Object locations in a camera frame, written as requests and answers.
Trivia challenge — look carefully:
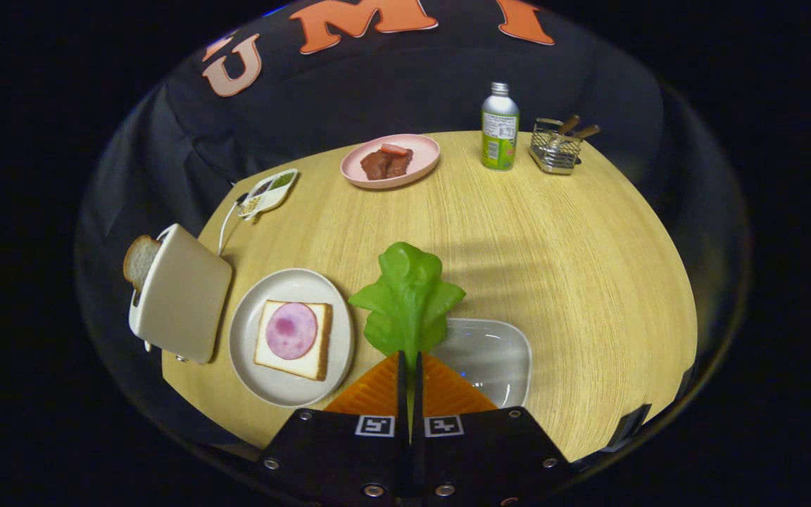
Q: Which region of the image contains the white toaster cable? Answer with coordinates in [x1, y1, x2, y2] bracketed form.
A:
[218, 201, 248, 256]

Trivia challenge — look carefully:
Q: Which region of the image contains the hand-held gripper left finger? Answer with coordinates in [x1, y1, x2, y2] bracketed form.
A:
[258, 351, 412, 499]

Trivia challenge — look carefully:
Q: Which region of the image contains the brown cooked meat piece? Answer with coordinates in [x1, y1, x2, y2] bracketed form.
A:
[360, 146, 415, 181]

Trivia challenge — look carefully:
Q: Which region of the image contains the white bread slice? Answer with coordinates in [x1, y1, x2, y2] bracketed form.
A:
[253, 299, 334, 382]

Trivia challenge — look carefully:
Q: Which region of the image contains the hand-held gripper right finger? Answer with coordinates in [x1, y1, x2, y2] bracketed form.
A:
[411, 351, 574, 502]

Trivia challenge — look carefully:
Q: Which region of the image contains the cream toaster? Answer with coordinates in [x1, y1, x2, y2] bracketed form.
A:
[128, 223, 234, 365]

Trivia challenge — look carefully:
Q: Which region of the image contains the white rounded square dish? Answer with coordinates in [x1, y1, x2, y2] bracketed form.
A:
[430, 318, 533, 409]

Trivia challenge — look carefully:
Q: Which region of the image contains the pink ham slice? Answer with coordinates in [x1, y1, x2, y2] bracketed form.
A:
[265, 303, 319, 361]

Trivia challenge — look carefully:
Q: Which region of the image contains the toasted bread slice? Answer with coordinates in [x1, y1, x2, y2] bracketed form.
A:
[122, 234, 163, 293]

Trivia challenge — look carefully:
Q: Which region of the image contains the wire mesh basket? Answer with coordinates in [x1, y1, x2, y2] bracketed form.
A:
[529, 118, 584, 175]

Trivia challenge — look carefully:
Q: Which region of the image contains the green lettuce leaf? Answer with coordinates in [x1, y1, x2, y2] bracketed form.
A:
[348, 242, 467, 437]

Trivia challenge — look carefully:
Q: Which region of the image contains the green-labelled metal bottle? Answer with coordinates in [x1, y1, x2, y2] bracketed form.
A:
[481, 82, 520, 172]

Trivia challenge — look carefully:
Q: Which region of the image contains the pink plate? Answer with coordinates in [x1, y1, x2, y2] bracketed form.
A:
[340, 134, 441, 189]

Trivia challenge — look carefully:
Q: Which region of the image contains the white divided bean dish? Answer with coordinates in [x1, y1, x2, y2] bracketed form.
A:
[237, 168, 299, 221]

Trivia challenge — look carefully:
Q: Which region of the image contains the white round plate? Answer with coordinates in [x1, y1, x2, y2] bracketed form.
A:
[228, 268, 356, 409]

